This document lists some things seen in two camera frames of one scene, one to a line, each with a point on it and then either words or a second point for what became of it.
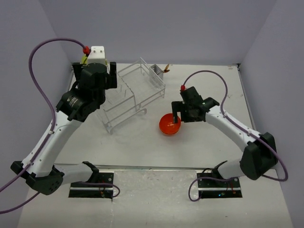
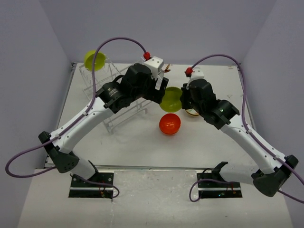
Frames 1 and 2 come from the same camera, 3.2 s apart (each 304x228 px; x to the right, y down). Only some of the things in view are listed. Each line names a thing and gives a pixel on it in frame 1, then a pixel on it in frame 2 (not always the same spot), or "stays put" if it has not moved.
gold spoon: (166, 70) stays put
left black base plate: (104, 176) stays put
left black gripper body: (108, 83) -> (149, 91)
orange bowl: (166, 125) stays put
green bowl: (83, 59) -> (171, 101)
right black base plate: (215, 189) stays put
